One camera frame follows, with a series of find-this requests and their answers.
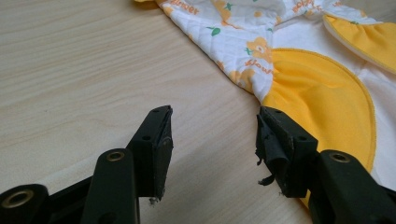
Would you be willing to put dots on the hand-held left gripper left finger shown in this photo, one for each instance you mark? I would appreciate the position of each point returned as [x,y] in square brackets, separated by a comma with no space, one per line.
[151,149]

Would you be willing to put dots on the white and yellow flower-print baby garment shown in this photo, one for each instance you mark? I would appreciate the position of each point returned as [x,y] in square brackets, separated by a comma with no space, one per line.
[311,87]

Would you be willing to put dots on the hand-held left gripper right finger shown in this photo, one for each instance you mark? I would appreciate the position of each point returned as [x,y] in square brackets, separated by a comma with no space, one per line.
[288,155]

